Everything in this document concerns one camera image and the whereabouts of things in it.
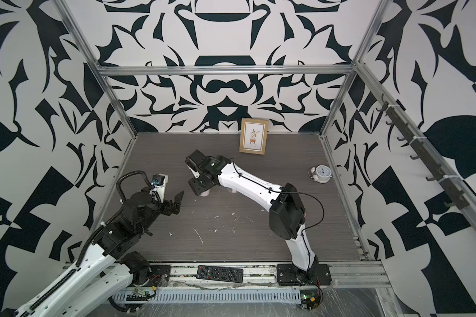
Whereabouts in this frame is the wooden picture frame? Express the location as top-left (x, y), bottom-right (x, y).
top-left (239, 118), bottom-right (269, 155)

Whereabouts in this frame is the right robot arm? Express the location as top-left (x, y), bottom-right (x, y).
top-left (185, 150), bottom-right (319, 280)

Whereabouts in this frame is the green circuit board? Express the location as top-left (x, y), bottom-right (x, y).
top-left (300, 291), bottom-right (323, 311)

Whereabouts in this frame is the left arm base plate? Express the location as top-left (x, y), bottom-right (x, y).
top-left (135, 265), bottom-right (171, 287)

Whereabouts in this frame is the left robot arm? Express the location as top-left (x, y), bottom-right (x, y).
top-left (1, 170), bottom-right (185, 316)

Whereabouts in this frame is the wall hook rack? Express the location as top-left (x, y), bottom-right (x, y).
top-left (379, 101), bottom-right (470, 210)

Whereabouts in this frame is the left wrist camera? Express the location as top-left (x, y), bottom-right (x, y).
top-left (150, 174), bottom-right (168, 203)

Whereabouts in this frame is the black remote control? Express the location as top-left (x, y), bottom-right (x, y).
top-left (196, 265), bottom-right (243, 283)

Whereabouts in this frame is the white alarm clock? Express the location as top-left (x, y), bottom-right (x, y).
top-left (309, 165), bottom-right (333, 184)

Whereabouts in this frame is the white slotted cable duct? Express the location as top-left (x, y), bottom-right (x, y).
top-left (113, 289), bottom-right (303, 305)

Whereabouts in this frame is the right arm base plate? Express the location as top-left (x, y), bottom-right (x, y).
top-left (276, 263), bottom-right (333, 286)

